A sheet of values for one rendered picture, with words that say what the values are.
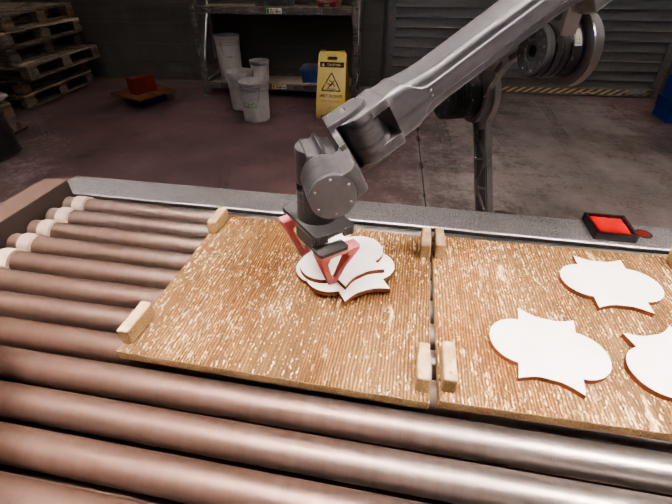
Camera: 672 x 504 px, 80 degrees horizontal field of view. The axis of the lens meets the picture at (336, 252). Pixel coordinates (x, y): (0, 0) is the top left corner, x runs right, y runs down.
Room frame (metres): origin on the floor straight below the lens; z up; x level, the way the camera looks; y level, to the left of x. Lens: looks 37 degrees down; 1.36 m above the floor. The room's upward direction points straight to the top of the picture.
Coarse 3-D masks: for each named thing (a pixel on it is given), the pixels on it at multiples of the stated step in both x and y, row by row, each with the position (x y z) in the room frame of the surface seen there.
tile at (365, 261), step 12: (336, 240) 0.56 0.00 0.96; (360, 240) 0.56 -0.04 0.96; (372, 240) 0.56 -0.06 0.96; (312, 252) 0.53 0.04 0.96; (360, 252) 0.53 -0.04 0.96; (372, 252) 0.53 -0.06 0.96; (300, 264) 0.50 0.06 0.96; (312, 264) 0.50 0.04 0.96; (336, 264) 0.50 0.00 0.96; (348, 264) 0.50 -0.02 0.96; (360, 264) 0.50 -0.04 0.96; (372, 264) 0.50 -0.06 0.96; (312, 276) 0.47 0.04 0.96; (348, 276) 0.47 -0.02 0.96; (360, 276) 0.47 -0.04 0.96
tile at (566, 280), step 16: (576, 256) 0.54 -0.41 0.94; (560, 272) 0.50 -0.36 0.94; (576, 272) 0.50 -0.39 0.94; (592, 272) 0.50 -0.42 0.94; (608, 272) 0.50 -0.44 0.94; (624, 272) 0.50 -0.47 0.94; (576, 288) 0.46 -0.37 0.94; (592, 288) 0.46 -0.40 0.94; (608, 288) 0.46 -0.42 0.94; (624, 288) 0.46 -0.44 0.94; (640, 288) 0.46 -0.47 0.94; (656, 288) 0.46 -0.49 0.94; (608, 304) 0.42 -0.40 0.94; (624, 304) 0.42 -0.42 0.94; (640, 304) 0.42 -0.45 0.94
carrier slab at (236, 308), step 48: (240, 240) 0.60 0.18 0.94; (288, 240) 0.60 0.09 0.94; (384, 240) 0.60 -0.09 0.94; (192, 288) 0.47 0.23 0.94; (240, 288) 0.47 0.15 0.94; (288, 288) 0.47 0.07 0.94; (144, 336) 0.37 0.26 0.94; (192, 336) 0.37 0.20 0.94; (240, 336) 0.37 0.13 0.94; (288, 336) 0.37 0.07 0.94; (336, 336) 0.37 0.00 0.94; (384, 336) 0.37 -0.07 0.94; (288, 384) 0.30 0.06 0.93; (336, 384) 0.29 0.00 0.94; (384, 384) 0.29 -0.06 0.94
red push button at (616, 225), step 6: (594, 216) 0.69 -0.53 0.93; (594, 222) 0.67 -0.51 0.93; (600, 222) 0.67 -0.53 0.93; (606, 222) 0.67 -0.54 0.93; (612, 222) 0.67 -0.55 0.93; (618, 222) 0.67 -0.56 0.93; (600, 228) 0.65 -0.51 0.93; (606, 228) 0.65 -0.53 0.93; (612, 228) 0.65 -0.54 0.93; (618, 228) 0.65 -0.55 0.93; (624, 228) 0.65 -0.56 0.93
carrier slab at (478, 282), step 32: (448, 256) 0.55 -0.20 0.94; (480, 256) 0.55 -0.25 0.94; (512, 256) 0.55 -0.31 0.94; (544, 256) 0.55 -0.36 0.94; (608, 256) 0.55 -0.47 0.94; (640, 256) 0.55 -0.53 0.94; (448, 288) 0.47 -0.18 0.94; (480, 288) 0.47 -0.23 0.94; (512, 288) 0.47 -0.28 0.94; (544, 288) 0.47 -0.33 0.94; (448, 320) 0.40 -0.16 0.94; (480, 320) 0.40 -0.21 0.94; (576, 320) 0.40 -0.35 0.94; (608, 320) 0.40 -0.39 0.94; (640, 320) 0.40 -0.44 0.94; (480, 352) 0.34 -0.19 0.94; (608, 352) 0.34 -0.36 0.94; (480, 384) 0.29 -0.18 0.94; (512, 384) 0.29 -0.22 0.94; (544, 384) 0.29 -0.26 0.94; (608, 384) 0.29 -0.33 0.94; (512, 416) 0.26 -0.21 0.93; (544, 416) 0.25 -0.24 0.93; (576, 416) 0.25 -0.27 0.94; (608, 416) 0.25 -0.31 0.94; (640, 416) 0.25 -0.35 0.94
